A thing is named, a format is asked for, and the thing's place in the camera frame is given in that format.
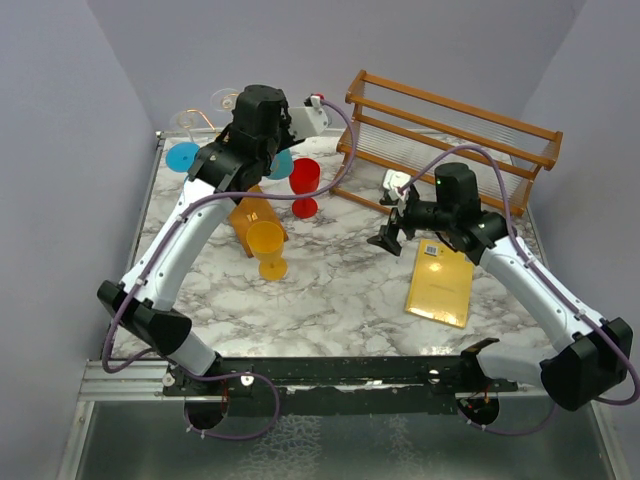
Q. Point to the blue plastic goblet front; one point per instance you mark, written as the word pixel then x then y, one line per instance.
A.
pixel 181 157

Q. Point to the wooden shelf rack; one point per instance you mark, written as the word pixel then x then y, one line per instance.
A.
pixel 404 128

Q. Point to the yellow book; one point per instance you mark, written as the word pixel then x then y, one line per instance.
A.
pixel 441 285

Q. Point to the aluminium table frame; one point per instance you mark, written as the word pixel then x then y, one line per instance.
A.
pixel 125 429

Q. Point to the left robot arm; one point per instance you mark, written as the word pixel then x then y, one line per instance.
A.
pixel 142 302

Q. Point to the yellow plastic goblet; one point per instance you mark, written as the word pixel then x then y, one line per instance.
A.
pixel 266 242

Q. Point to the gold wire glass rack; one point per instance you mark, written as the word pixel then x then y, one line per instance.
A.
pixel 207 122

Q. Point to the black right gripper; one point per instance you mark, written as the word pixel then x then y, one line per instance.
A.
pixel 387 237

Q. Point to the red plastic goblet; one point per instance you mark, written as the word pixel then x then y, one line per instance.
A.
pixel 304 178

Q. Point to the ribbed clear wine glass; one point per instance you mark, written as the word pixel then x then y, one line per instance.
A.
pixel 224 100

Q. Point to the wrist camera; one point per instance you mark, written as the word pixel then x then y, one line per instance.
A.
pixel 394 187
pixel 309 120

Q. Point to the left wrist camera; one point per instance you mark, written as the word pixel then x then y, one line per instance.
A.
pixel 309 120

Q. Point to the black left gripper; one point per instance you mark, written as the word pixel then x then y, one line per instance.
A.
pixel 287 139

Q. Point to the smooth clear wine glass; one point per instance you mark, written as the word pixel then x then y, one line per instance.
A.
pixel 175 128

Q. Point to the blue plastic goblet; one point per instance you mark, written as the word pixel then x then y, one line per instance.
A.
pixel 181 157
pixel 282 165

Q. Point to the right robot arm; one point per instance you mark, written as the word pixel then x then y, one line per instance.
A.
pixel 588 354

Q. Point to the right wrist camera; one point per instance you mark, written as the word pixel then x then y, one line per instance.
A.
pixel 394 187

